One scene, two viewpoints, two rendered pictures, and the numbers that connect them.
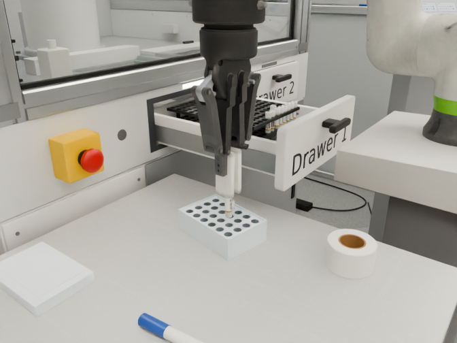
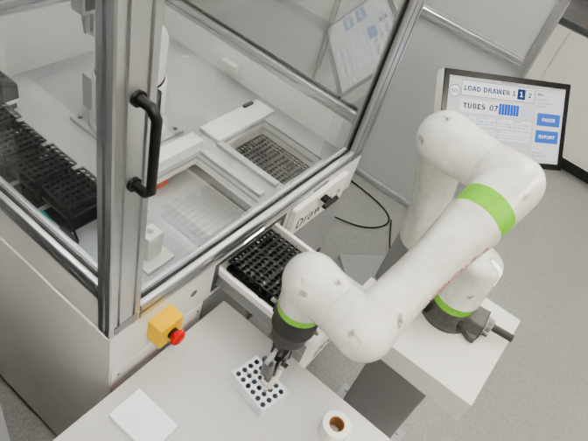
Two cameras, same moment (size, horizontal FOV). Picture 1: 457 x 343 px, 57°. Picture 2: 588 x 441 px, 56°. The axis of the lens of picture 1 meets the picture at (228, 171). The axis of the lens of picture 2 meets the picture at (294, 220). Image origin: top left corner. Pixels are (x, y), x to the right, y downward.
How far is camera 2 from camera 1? 0.90 m
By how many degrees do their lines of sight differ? 22
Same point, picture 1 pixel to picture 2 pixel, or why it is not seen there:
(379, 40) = (409, 237)
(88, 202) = not seen: hidden behind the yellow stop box
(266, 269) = (282, 430)
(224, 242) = (260, 410)
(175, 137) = (232, 292)
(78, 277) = (170, 430)
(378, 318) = not seen: outside the picture
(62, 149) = (160, 334)
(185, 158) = not seen: hidden behind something
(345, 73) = (409, 80)
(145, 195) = (203, 332)
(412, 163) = (397, 349)
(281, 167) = (306, 358)
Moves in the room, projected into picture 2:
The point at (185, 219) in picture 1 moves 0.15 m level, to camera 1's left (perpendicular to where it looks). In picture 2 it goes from (234, 380) to (171, 371)
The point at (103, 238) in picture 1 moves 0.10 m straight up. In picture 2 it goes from (178, 383) to (181, 362)
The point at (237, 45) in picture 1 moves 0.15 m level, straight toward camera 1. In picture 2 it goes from (296, 346) to (292, 418)
